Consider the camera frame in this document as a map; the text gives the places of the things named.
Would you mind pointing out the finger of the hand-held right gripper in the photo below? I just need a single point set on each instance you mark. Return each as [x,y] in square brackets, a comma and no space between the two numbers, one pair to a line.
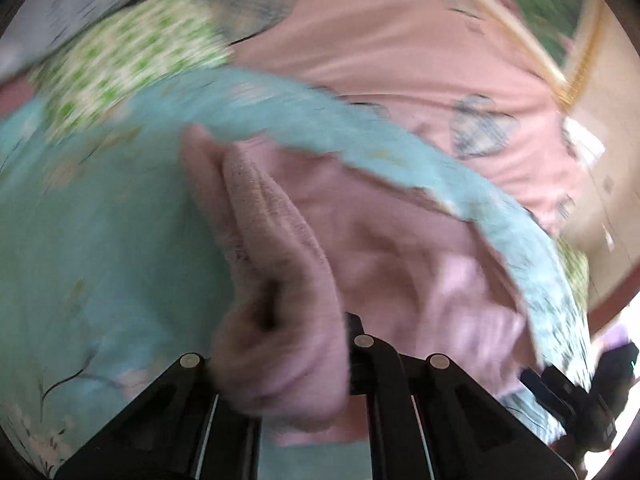
[547,390]

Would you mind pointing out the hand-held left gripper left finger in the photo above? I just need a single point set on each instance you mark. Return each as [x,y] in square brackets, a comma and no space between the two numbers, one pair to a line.
[175,415]

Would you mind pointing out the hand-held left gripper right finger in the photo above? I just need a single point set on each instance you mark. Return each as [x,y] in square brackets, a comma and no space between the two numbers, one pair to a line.
[410,410]

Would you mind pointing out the purple knit sweater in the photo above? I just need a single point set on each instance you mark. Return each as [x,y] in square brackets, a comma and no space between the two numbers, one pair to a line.
[320,270]

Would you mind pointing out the blue floral bed sheet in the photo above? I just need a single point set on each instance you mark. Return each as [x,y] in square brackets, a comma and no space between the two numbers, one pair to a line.
[100,240]

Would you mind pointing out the pink quilt with plaid hearts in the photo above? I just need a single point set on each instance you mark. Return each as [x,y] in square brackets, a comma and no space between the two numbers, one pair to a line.
[400,60]

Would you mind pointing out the green checked pillow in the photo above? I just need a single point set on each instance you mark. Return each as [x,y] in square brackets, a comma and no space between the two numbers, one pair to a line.
[130,60]

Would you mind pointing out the grey printed pillow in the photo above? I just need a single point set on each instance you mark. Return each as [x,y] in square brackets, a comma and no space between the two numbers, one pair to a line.
[65,5]

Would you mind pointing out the floral picture with gold frame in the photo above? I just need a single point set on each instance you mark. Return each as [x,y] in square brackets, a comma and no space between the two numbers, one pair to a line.
[540,0]

